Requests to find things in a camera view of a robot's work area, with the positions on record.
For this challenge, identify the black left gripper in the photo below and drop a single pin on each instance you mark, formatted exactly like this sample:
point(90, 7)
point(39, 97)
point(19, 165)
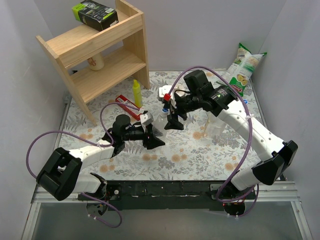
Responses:
point(147, 137)

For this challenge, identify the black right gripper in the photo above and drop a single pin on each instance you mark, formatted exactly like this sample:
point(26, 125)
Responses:
point(175, 111)

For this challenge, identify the clear plastic bottle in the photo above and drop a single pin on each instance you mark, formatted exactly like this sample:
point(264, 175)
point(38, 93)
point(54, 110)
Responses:
point(160, 123)

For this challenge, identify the clear bottle with label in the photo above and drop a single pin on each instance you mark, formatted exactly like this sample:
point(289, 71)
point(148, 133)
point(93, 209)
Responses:
point(214, 127)

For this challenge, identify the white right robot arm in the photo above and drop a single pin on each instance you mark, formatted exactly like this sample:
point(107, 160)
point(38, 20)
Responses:
point(275, 154)

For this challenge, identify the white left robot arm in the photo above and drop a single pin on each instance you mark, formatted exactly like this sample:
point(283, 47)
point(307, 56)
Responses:
point(61, 174)

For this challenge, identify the yellow spray bottle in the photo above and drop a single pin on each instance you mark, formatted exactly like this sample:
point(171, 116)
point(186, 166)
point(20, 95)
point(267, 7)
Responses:
point(136, 88)

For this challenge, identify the red white box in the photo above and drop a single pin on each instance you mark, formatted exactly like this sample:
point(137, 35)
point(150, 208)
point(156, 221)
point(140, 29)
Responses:
point(129, 107)

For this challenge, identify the floral table mat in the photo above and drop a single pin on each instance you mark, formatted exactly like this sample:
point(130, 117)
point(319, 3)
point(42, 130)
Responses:
point(187, 154)

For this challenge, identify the green chips bag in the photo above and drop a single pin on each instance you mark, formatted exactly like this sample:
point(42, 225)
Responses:
point(242, 68)

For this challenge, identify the beige cup on shelf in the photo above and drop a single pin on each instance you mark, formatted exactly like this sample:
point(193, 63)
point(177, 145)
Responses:
point(96, 62)

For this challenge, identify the wooden shelf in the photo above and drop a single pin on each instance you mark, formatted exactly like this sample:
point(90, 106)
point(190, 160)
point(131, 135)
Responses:
point(82, 42)

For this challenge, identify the black green box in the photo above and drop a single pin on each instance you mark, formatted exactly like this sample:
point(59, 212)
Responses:
point(95, 15)

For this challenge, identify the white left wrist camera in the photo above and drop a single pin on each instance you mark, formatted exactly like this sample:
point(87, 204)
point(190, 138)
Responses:
point(146, 118)

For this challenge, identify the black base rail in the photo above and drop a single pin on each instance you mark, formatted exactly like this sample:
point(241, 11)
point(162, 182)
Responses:
point(162, 194)

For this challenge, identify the aluminium frame rail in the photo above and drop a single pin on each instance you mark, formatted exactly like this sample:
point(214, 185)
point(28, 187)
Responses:
point(280, 191)

